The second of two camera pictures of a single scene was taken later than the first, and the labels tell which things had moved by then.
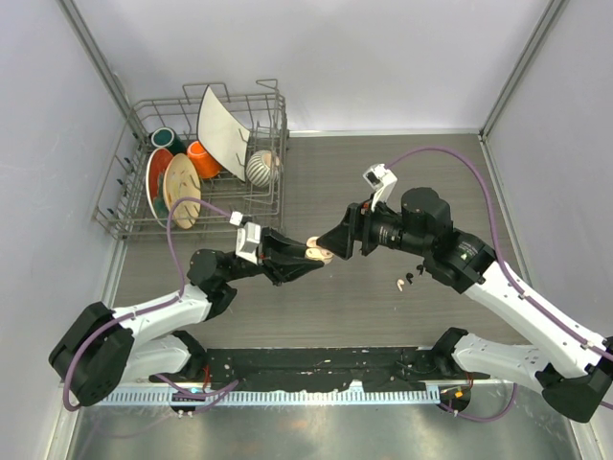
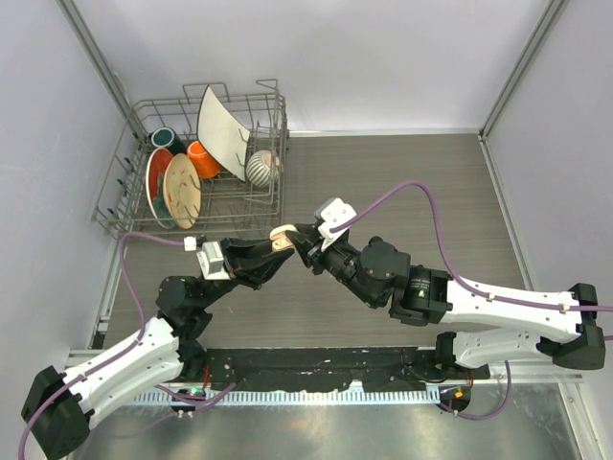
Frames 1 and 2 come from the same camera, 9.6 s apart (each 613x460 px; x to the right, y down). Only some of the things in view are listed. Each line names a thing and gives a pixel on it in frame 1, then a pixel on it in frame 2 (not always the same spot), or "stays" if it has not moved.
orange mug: [206, 166] stays
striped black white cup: [262, 168] stays
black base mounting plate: [369, 368] stays
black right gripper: [357, 223] → [308, 245]
